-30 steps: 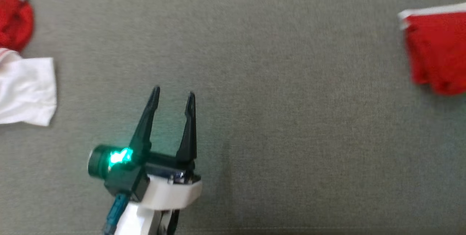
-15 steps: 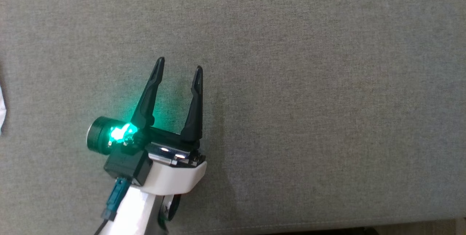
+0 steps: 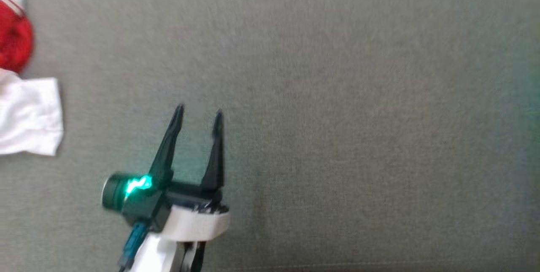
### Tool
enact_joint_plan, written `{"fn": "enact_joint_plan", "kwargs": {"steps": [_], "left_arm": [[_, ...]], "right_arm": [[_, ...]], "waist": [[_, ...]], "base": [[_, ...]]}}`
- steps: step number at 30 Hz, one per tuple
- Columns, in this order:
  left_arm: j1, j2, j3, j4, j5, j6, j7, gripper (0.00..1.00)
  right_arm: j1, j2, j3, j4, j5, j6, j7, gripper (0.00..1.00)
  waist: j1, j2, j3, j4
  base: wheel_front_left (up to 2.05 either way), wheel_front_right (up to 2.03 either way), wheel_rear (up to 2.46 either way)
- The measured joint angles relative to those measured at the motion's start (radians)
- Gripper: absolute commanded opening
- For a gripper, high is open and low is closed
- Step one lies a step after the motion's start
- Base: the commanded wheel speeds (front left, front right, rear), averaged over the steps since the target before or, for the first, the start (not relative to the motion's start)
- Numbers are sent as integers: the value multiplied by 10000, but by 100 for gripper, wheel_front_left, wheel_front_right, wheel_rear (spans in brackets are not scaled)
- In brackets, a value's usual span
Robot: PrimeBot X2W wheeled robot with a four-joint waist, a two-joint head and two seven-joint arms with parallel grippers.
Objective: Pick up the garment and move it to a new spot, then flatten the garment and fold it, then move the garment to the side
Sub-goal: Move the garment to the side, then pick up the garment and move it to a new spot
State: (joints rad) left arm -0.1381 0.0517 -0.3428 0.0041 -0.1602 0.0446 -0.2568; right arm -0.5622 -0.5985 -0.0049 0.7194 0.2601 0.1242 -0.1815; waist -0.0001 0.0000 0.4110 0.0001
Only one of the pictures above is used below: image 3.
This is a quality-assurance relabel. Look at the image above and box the teal and black gripper cable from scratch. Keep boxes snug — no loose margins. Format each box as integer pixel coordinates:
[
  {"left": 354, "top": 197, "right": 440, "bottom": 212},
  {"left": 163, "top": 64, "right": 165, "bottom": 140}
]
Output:
[{"left": 118, "top": 221, "right": 149, "bottom": 272}]

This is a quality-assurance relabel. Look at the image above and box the red and white shirt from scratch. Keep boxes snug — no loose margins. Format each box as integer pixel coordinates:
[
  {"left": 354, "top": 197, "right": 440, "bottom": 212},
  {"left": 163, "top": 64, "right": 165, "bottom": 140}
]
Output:
[{"left": 0, "top": 0, "right": 65, "bottom": 156}]

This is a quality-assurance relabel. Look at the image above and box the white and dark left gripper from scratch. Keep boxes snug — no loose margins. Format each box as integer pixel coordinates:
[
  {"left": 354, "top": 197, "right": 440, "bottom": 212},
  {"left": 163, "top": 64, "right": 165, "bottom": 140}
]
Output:
[{"left": 101, "top": 104, "right": 231, "bottom": 241}]

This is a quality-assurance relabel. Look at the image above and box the large grey sofa seat cushion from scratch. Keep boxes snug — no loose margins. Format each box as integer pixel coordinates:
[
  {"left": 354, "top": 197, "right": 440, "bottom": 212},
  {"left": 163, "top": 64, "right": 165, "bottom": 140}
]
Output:
[{"left": 0, "top": 0, "right": 540, "bottom": 272}]

